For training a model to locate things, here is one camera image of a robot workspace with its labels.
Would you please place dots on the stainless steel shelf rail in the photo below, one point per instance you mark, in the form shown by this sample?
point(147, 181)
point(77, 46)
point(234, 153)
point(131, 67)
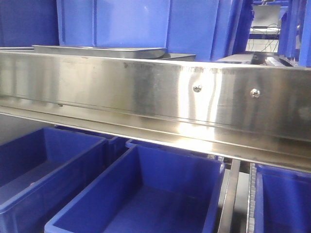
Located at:
point(153, 100)

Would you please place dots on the right rail screw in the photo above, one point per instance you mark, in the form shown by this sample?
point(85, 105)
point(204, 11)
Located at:
point(255, 93)

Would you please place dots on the rail screw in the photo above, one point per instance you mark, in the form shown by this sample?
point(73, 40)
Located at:
point(197, 88)
point(255, 93)

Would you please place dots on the upper right blue bin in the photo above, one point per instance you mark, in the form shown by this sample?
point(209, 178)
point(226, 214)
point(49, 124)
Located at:
point(233, 23)

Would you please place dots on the upper left blue bin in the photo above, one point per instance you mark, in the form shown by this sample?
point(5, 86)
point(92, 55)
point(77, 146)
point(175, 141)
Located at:
point(180, 26)

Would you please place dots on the lower right blue bin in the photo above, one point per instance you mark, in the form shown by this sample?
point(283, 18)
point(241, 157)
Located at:
point(282, 201)

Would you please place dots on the left rail screw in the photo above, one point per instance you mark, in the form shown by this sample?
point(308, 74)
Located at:
point(197, 88)

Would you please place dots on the steel roller track divider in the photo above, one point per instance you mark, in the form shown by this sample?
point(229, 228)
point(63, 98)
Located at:
point(233, 205)

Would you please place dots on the laptop on background desk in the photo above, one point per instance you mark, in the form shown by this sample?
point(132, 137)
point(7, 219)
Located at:
point(266, 16)

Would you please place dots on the silver metal tray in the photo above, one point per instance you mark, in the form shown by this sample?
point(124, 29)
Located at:
point(129, 53)

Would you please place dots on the blue bin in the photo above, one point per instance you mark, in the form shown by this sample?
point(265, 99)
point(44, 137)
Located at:
point(180, 26)
point(146, 191)
point(233, 23)
point(282, 201)
point(41, 172)

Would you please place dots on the far left lower blue bin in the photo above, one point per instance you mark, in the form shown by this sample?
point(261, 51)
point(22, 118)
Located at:
point(41, 172)

